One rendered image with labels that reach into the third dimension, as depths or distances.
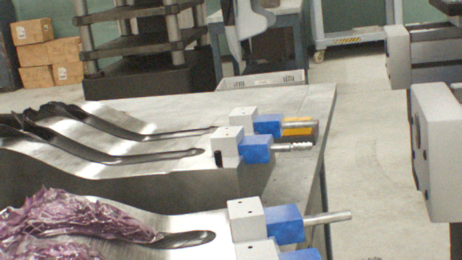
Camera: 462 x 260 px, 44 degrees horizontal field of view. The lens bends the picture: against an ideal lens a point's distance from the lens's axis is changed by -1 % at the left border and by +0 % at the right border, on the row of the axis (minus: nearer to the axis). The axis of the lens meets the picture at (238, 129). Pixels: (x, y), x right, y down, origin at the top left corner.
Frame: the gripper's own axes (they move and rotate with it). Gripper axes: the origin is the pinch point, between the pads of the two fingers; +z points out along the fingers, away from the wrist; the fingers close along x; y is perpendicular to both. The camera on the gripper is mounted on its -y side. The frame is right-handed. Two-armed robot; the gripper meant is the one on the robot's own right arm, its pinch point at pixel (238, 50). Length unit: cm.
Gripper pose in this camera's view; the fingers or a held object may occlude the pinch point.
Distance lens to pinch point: 86.4
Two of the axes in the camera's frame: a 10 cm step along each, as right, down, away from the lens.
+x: 2.1, -2.9, 9.3
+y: 9.7, -0.6, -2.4
